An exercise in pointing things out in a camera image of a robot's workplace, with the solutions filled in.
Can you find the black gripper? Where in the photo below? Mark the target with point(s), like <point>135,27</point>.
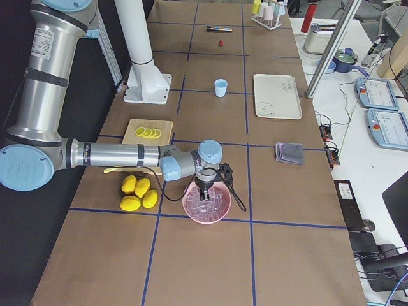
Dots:
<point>203,183</point>

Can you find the pink bowl of ice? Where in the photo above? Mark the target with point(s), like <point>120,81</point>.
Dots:
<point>209,211</point>

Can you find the light blue plastic cup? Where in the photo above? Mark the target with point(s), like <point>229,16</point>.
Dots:
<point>220,87</point>

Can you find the white plastic cup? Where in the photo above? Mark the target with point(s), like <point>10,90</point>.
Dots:
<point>261,10</point>

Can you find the yellow plastic cup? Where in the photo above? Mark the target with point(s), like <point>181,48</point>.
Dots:
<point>255,7</point>

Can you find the pink plastic cup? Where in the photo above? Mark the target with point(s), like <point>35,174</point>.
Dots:
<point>268,14</point>

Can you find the whole yellow lemon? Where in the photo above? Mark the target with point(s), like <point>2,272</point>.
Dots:
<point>128,184</point>
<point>130,203</point>
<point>142,186</point>
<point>150,199</point>

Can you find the bamboo cutting board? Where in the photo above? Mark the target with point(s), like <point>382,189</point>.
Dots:
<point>158,132</point>

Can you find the lemon slice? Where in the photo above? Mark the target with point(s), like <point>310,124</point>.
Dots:
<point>140,131</point>

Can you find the grey folded cloth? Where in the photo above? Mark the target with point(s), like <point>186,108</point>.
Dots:
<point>292,153</point>

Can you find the yellow plastic knife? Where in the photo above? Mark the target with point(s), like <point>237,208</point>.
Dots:
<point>114,170</point>

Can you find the cream bear serving tray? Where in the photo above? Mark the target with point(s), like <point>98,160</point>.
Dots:
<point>276,97</point>

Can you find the black power strip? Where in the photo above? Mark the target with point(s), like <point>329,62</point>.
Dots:
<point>332,153</point>
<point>326,132</point>

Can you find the steel muddler black tip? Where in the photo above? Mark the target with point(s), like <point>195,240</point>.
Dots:
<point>219,29</point>

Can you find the blue saucepan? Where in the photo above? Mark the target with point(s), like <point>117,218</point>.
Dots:
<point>345,61</point>

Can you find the teach pendant near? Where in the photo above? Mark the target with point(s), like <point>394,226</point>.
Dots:
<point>388,128</point>

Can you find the teach pendant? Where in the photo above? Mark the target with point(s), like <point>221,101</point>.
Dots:
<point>376,93</point>
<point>388,128</point>

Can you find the teach pendant far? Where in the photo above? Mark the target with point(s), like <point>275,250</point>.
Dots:
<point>376,93</point>

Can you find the red bottle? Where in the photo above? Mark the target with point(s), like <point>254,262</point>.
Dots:
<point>311,10</point>

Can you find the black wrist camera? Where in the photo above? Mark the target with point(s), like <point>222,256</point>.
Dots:
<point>226,173</point>

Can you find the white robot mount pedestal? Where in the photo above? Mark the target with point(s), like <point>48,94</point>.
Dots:
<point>145,84</point>

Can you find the aluminium frame post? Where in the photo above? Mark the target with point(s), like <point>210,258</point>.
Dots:
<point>333,45</point>

